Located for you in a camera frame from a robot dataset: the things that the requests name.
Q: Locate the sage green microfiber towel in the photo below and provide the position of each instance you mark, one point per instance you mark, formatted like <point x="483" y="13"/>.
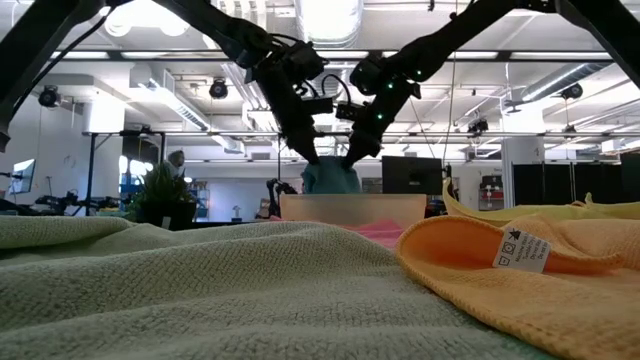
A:
<point x="200" y="290"/>

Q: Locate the black overhead rig beam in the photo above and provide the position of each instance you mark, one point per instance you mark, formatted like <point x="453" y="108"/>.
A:
<point x="505" y="55"/>

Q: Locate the teal microfiber towel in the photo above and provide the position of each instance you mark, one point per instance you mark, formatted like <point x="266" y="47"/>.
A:
<point x="330" y="177"/>

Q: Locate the yellow microfiber towel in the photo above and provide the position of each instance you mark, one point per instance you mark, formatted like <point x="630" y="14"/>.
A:
<point x="500" y="215"/>

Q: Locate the background desk monitor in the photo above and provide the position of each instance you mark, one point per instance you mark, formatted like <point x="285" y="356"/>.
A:
<point x="24" y="176"/>

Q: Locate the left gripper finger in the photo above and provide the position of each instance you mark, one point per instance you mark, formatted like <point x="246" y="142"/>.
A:
<point x="305" y="145"/>

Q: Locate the small potted green plant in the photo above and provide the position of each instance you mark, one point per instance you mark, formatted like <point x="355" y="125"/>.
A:
<point x="165" y="200"/>

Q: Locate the black background rig frame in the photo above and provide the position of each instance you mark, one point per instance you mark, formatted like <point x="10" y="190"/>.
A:
<point x="330" y="134"/>

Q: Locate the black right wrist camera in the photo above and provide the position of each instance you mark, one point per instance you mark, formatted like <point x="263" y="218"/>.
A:
<point x="350" y="111"/>

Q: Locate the black partition panels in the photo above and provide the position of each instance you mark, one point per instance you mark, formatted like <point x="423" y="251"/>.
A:
<point x="550" y="185"/>

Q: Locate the standing person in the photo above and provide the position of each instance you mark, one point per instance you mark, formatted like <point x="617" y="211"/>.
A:
<point x="176" y="160"/>

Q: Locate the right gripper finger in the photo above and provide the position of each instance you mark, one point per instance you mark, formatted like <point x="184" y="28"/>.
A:
<point x="361" y="147"/>

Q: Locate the pink microfiber towel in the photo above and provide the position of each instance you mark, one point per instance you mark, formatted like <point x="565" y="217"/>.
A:
<point x="380" y="232"/>

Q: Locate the red white storage rack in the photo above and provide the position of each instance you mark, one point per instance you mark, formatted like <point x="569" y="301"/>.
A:
<point x="491" y="192"/>

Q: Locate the black ceiling spotlight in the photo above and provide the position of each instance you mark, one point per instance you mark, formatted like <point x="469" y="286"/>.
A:
<point x="572" y="92"/>
<point x="218" y="90"/>
<point x="50" y="96"/>

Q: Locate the orange towel with care label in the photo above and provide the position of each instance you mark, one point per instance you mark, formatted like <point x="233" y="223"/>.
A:
<point x="525" y="315"/>

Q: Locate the black computer monitor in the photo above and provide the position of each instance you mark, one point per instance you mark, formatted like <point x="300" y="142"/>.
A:
<point x="412" y="175"/>

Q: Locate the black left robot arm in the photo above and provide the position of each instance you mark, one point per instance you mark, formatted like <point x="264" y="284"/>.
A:
<point x="30" y="50"/>

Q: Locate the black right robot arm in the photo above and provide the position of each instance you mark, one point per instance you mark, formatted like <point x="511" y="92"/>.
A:
<point x="450" y="45"/>

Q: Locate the black background stand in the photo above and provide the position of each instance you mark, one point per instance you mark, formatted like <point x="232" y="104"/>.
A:
<point x="125" y="133"/>

